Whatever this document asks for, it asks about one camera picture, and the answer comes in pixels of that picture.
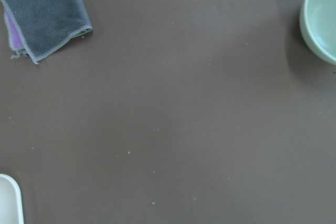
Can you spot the cream rabbit tray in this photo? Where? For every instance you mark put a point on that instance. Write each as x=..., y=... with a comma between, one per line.
x=11, y=201

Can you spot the grey folded cloth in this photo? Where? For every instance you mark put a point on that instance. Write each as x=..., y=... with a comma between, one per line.
x=38, y=28

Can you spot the mint green bowl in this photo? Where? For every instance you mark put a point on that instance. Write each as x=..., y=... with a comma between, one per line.
x=317, y=26

